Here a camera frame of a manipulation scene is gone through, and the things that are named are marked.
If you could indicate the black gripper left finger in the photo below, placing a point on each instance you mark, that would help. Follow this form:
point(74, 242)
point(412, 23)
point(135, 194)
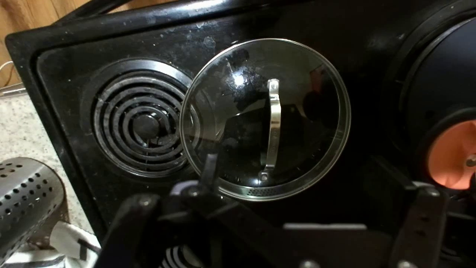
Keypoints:
point(130, 229)

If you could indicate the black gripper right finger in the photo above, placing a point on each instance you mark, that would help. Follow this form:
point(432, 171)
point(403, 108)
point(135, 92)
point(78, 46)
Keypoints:
point(423, 224)

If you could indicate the round glass pot lid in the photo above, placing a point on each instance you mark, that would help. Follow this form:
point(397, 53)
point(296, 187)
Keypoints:
point(297, 99)

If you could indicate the small coil burner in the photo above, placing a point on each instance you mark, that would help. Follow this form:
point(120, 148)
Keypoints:
point(178, 259)

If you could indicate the white printed cloth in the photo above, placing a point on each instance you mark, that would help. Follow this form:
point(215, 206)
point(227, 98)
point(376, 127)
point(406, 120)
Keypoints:
point(68, 247)

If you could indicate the large coil burner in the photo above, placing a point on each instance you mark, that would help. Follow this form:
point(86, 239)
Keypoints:
point(138, 125)

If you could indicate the perforated steel utensil holder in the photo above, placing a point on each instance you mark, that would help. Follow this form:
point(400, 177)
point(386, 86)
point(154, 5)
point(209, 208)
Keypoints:
point(26, 199)

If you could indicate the black electric stove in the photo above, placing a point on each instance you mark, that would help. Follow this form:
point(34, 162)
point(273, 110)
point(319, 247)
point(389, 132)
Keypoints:
point(148, 35)

